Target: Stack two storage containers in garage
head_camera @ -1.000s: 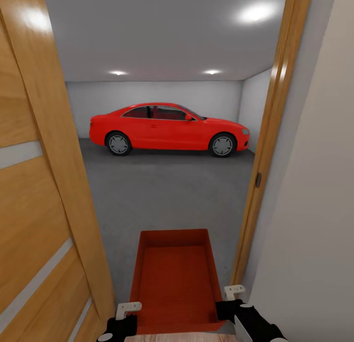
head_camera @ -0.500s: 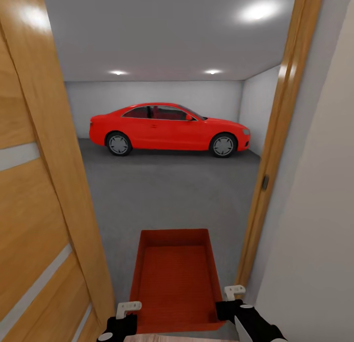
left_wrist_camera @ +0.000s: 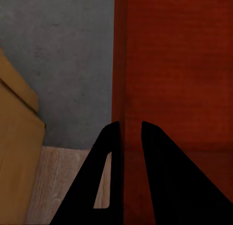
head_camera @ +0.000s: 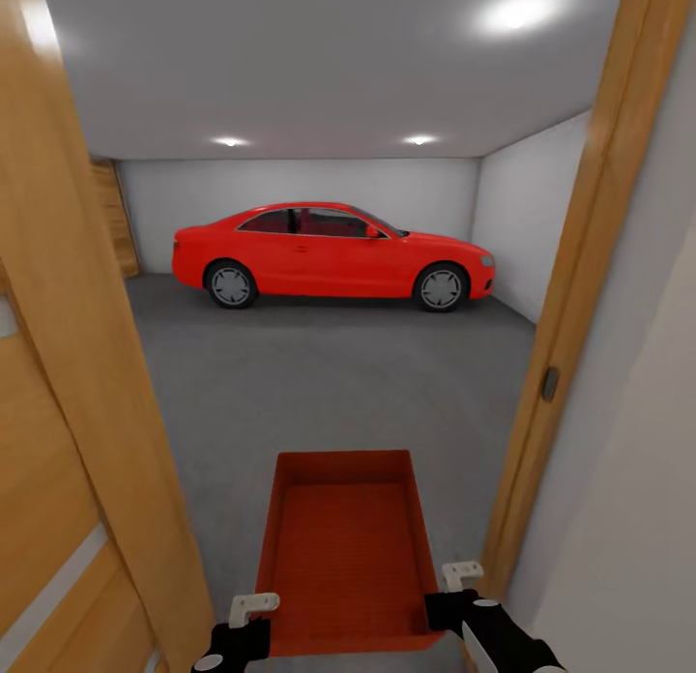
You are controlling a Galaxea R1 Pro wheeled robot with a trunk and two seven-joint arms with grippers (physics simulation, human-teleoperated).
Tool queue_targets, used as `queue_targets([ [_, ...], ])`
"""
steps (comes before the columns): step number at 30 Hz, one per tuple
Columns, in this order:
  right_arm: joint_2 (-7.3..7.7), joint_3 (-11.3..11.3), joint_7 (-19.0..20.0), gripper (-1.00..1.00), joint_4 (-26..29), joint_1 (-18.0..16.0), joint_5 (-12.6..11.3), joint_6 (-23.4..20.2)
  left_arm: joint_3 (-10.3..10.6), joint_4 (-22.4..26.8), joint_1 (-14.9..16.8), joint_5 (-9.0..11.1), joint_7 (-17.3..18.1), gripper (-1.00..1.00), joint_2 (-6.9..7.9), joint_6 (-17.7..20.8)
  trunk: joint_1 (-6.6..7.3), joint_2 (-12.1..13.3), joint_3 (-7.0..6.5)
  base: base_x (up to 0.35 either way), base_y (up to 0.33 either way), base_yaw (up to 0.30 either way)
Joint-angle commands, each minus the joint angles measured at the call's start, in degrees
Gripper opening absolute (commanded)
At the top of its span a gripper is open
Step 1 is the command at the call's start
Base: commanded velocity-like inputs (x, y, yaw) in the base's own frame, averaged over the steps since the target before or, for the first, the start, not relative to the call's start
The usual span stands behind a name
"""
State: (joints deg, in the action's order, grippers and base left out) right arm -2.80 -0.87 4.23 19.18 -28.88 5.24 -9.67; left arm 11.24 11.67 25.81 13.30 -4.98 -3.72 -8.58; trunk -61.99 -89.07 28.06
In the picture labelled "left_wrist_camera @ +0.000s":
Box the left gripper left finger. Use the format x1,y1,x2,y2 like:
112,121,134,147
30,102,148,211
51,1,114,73
50,121,123,225

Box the storage box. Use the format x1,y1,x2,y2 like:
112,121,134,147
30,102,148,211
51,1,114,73
111,0,233,225

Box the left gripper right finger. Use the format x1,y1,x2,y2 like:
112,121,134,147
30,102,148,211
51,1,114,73
141,121,233,225

